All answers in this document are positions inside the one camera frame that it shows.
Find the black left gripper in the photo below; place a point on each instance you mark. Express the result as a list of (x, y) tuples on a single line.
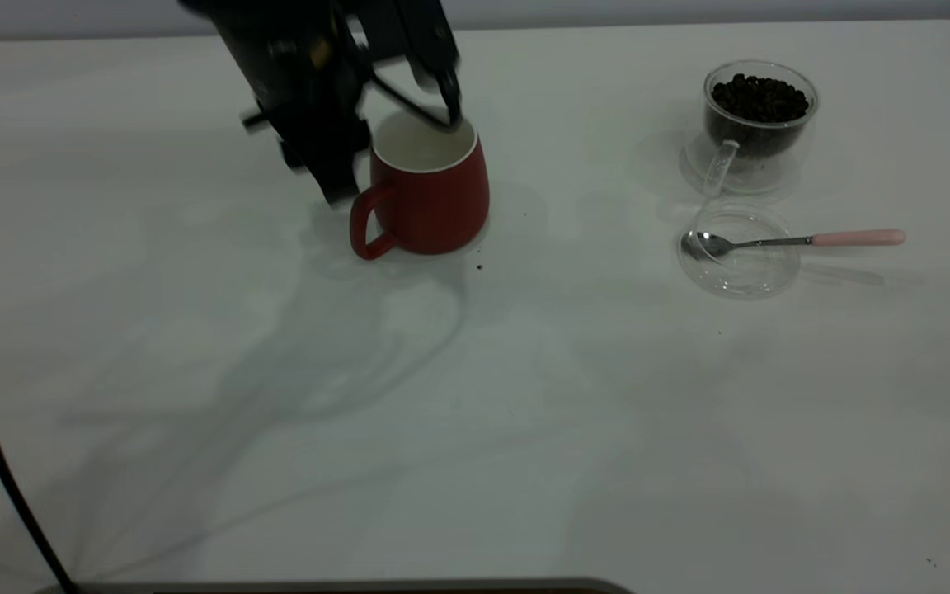
[(293, 66)]

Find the red ceramic mug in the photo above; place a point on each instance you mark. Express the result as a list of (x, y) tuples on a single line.
[(434, 206)]

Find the dark coffee beans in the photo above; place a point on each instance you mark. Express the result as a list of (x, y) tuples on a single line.
[(759, 99)]

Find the clear glass saucer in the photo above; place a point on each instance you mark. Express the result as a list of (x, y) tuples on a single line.
[(751, 276)]

